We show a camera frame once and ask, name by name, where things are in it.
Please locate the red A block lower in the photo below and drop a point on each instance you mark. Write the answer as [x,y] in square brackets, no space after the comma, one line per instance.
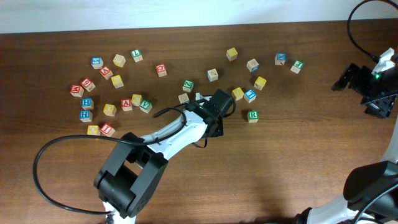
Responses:
[126,104]

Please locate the green Z block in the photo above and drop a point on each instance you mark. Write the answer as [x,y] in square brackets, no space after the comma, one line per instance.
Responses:
[188,86]

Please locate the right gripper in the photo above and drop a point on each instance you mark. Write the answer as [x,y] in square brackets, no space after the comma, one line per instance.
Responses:
[379,107]

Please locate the yellow block lower right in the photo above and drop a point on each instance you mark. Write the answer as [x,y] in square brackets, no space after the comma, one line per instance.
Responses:
[237,93]

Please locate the green L block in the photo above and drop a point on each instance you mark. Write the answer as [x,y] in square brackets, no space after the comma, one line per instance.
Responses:
[137,55]

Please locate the blue X block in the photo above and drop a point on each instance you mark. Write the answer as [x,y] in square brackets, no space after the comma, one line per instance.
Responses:
[280,58]

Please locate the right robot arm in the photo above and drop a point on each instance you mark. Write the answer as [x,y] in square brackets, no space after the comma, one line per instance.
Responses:
[370,192]

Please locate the yellow block near A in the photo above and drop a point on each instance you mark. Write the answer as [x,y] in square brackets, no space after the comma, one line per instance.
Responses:
[136,99]

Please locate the blue H block upper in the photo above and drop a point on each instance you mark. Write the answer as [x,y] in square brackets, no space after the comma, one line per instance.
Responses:
[87,104]

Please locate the yellow block top right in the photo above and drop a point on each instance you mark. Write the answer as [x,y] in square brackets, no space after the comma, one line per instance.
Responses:
[232,54]

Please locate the plain white wood block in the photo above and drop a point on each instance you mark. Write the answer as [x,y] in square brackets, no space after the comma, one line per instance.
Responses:
[212,75]

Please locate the yellow block upper left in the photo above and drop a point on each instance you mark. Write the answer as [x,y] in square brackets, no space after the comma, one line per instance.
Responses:
[117,81]

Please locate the red A block upper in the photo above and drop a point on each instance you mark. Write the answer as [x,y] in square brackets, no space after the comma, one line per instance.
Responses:
[106,72]

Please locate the blue H block lower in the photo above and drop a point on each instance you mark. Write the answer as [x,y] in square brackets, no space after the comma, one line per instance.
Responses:
[86,116]

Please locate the red Q block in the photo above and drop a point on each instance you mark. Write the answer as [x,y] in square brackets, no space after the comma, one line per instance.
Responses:
[161,70]

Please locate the blue picture block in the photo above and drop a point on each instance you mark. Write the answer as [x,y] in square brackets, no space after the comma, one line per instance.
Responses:
[250,95]

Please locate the green J block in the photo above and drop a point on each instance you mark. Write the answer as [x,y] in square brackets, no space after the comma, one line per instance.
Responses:
[297,66]

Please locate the green V block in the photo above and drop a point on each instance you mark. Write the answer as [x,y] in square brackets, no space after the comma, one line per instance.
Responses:
[145,106]

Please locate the yellow block mid left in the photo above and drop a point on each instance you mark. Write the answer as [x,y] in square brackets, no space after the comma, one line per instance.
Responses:
[109,110]

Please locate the plain wood yellow-side block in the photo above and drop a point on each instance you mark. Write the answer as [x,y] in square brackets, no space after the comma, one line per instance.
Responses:
[119,60]

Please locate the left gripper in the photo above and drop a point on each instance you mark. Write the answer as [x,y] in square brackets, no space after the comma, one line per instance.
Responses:
[221,129]

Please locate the red I block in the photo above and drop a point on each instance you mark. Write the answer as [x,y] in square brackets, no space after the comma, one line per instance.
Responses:
[107,130]

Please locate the wood block blue side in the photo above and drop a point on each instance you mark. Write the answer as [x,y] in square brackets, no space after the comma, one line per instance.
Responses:
[183,98]

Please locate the blue h block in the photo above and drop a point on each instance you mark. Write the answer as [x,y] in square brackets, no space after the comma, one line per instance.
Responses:
[87,104]
[86,116]

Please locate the red 9 block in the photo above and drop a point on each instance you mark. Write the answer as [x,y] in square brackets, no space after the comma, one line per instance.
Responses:
[87,84]

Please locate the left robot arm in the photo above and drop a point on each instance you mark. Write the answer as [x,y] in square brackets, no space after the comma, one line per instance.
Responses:
[128,179]

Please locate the wood block blue-side right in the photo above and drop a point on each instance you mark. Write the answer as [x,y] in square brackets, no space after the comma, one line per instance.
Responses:
[252,65]

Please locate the blue S block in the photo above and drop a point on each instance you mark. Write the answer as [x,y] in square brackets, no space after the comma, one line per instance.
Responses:
[97,62]

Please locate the yellow block bottom left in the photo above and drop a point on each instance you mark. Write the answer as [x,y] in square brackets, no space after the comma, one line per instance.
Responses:
[93,130]

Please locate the red a block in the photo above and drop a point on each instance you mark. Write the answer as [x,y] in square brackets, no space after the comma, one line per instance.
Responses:
[126,104]
[106,72]

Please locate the red M block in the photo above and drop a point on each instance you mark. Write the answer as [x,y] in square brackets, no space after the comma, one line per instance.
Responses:
[76,91]

